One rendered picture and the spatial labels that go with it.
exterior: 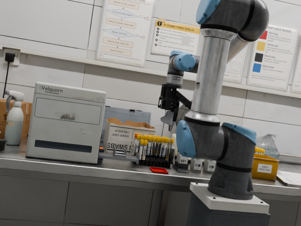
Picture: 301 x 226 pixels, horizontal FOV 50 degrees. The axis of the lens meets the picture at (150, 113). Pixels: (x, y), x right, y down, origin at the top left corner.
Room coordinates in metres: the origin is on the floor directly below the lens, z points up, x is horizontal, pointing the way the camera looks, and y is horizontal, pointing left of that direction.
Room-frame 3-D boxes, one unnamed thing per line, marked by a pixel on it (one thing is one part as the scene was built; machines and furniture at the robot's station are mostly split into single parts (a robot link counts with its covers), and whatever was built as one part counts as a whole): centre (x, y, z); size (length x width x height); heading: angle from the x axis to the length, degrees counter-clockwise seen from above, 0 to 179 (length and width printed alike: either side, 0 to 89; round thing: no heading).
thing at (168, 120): (1.47, -0.09, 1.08); 0.06 x 0.03 x 0.09; 102
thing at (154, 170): (1.36, -0.07, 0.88); 0.07 x 0.07 x 0.01; 11
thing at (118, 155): (1.36, 0.13, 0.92); 0.21 x 0.07 x 0.05; 101
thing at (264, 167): (1.57, -0.56, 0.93); 0.13 x 0.13 x 0.10; 8
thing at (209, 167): (1.49, -0.31, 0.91); 0.05 x 0.04 x 0.07; 11
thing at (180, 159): (1.45, -0.17, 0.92); 0.05 x 0.04 x 0.06; 11
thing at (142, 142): (1.48, -0.03, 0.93); 0.17 x 0.09 x 0.11; 102
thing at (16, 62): (1.82, 0.81, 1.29); 0.09 x 0.01 x 0.09; 101
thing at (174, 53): (1.48, -0.09, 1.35); 0.09 x 0.08 x 0.11; 11
